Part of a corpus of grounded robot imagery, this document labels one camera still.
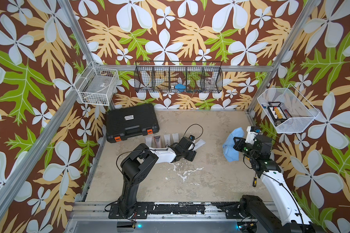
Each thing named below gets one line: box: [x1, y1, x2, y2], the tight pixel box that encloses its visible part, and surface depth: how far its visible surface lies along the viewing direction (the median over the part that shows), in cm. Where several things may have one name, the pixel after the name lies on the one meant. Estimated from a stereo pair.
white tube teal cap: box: [145, 136, 153, 148], surface depth 103 cm
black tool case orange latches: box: [105, 103, 160, 144], surface depth 104 cm
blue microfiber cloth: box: [222, 127, 245, 163], surface depth 81 cm
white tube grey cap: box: [193, 138, 207, 151], surface depth 101 cm
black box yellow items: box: [267, 105, 288, 126], surface depth 84 cm
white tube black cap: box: [163, 133, 171, 146], surface depth 104 cm
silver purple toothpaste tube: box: [153, 135, 162, 149], surface depth 104 cm
